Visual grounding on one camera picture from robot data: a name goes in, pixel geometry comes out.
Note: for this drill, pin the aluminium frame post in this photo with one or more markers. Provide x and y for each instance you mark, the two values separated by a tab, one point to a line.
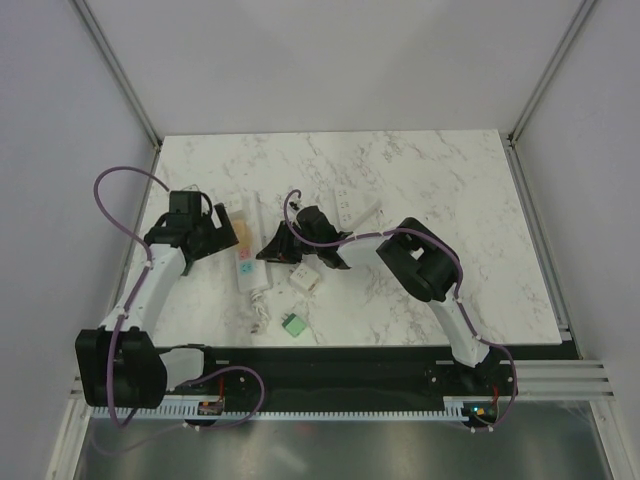
576	25
101	42

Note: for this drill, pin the green plug adapter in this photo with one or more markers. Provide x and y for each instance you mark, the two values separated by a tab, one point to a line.
293	324

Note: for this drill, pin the aluminium rail profile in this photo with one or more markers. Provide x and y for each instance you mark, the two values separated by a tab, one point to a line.
555	378

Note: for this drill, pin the long white power strip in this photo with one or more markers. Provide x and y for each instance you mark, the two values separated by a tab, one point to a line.
252	274

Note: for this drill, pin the right aluminium frame post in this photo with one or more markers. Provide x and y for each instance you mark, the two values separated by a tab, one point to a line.
576	25

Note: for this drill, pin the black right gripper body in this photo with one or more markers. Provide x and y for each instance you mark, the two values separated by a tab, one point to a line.
309	248

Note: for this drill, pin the left aluminium frame post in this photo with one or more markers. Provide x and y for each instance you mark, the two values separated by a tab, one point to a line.
101	42

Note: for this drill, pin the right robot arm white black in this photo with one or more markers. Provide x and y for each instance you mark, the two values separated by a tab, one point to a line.
428	269

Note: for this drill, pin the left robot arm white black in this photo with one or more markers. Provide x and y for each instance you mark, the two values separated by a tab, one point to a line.
118	358

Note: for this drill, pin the white slotted cable duct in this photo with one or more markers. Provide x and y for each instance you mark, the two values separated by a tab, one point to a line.
207	409

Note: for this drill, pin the white cube plug orange logo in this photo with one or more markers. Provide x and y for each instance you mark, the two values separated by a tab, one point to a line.
304	279

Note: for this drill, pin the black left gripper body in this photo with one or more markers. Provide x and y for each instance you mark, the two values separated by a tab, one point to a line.
201	225

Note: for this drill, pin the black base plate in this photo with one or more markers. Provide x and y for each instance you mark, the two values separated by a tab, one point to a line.
349	378

